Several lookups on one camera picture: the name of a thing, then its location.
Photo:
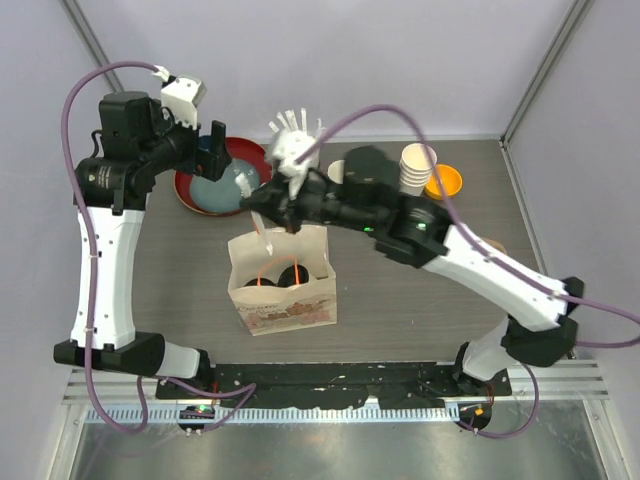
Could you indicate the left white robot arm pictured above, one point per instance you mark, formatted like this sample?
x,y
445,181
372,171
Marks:
x,y
139,139

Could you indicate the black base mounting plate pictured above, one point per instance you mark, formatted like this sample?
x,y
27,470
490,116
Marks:
x,y
339,386

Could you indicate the orange bowl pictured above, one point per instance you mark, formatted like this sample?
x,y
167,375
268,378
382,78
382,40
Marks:
x,y
451,180

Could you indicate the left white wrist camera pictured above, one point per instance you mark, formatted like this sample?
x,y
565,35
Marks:
x,y
182,98

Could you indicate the dark green mug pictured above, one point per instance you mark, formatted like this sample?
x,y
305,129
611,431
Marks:
x,y
335,171

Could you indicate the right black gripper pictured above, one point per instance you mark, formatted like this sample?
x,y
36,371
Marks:
x,y
275,203

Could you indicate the wrapped white straw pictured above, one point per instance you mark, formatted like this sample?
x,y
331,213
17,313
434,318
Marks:
x,y
297,120

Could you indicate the printed paper takeout bag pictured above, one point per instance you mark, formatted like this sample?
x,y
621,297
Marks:
x,y
267,310

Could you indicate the stack of white paper cups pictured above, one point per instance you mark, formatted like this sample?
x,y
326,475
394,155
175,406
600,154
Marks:
x,y
416,168

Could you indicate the red round tray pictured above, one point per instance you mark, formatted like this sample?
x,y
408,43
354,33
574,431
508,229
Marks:
x,y
239,148

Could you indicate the blue grey plate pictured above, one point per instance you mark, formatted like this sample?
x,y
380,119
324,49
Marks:
x,y
224,195

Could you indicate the black lid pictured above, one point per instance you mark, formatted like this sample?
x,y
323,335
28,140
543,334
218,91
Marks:
x,y
261,282
293,275

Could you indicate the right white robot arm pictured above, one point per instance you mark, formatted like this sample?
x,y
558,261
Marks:
x,y
415,231

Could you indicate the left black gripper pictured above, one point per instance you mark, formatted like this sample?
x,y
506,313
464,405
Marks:
x,y
210,164

